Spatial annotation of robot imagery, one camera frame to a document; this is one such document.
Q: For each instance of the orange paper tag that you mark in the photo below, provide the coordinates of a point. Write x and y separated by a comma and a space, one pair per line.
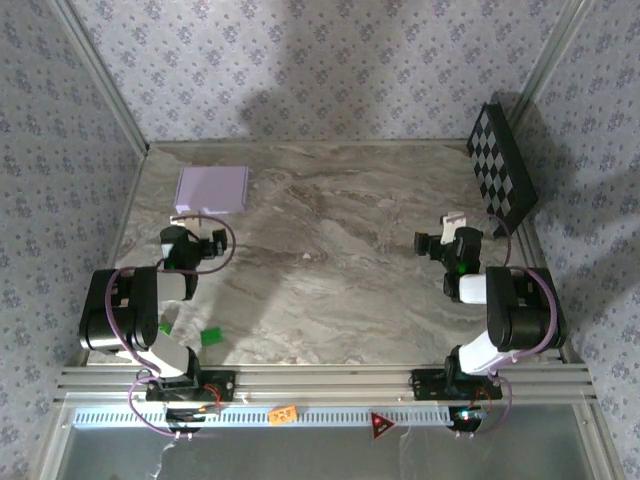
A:
282, 416

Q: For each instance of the black white checkerboard panel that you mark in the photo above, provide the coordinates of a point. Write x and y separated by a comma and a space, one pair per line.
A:
492, 165

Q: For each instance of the white lilac paper box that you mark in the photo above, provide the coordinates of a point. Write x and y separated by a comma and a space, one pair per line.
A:
212, 190

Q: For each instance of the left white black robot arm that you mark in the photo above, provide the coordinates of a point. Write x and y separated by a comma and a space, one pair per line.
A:
120, 310

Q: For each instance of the red triangle warning sticker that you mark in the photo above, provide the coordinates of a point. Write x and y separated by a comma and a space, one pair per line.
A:
381, 426

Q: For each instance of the small green toy block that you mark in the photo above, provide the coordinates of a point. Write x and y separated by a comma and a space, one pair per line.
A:
165, 329

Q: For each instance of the aluminium corner post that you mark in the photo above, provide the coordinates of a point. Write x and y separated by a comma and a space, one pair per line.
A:
555, 50
104, 80

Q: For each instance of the aluminium front rail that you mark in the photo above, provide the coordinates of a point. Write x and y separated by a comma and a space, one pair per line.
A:
325, 385

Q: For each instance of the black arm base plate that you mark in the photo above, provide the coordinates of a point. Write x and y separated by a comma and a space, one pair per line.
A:
227, 387
425, 385

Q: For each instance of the blue circuit board with lights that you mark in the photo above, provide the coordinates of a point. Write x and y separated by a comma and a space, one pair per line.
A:
465, 417

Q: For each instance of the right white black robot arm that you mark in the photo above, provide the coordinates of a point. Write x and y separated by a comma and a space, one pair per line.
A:
525, 310

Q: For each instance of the large green toy block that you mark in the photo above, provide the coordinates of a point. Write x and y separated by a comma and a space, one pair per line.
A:
211, 336

